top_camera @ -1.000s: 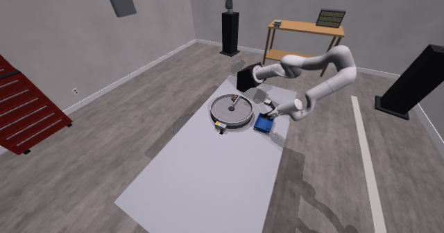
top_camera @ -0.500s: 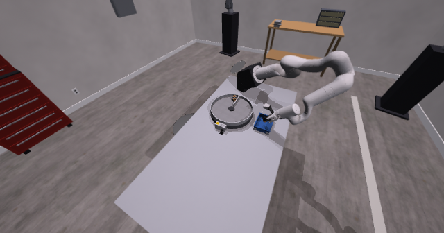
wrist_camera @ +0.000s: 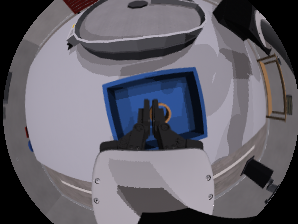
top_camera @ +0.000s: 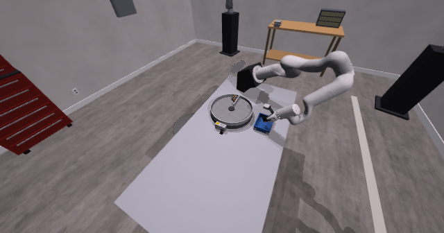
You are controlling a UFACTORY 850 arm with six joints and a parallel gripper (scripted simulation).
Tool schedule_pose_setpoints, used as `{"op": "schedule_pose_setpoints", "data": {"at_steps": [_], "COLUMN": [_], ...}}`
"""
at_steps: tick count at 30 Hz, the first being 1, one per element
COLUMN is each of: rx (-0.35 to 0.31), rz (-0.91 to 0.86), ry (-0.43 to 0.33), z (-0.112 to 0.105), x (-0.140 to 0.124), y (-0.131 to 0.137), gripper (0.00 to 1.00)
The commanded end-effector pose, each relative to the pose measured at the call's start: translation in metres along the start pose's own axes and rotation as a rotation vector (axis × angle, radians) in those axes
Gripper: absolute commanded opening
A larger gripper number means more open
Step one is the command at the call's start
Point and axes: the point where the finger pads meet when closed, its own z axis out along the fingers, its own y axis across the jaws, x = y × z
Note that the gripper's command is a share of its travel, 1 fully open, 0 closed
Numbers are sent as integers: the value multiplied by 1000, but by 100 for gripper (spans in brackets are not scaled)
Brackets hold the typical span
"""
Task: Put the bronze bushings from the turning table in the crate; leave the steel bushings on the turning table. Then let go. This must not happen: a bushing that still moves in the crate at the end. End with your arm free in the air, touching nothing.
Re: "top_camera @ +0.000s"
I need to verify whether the blue shallow tray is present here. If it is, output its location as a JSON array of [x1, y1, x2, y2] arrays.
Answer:
[[253, 113, 273, 135]]

